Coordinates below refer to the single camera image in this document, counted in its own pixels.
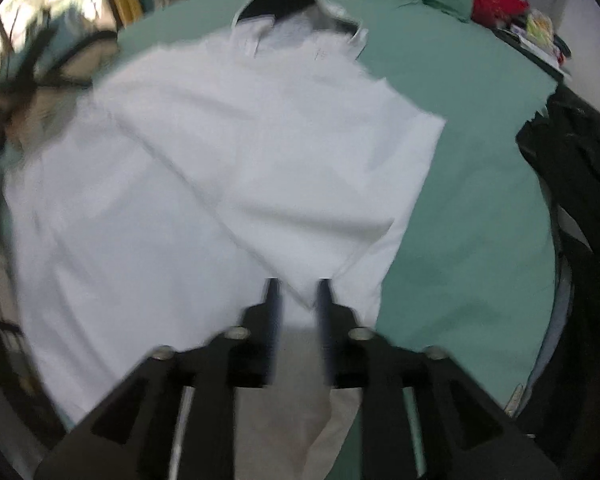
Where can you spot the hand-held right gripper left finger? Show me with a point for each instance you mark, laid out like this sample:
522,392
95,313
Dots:
274,310

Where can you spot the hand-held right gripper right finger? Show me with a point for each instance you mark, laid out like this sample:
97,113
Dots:
324,310

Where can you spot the white shirt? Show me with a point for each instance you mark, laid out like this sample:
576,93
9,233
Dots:
205,170

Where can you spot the black clothes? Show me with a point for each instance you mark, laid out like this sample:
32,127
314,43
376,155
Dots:
575,185

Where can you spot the teal patterned cloth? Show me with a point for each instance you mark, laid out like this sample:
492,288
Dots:
60,32

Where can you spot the grey beige cloth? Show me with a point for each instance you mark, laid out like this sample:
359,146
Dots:
285,420

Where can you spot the green bed sheet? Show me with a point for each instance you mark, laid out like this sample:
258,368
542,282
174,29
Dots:
470,175

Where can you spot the colourful papers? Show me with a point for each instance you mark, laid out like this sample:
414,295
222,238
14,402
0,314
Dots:
540,35

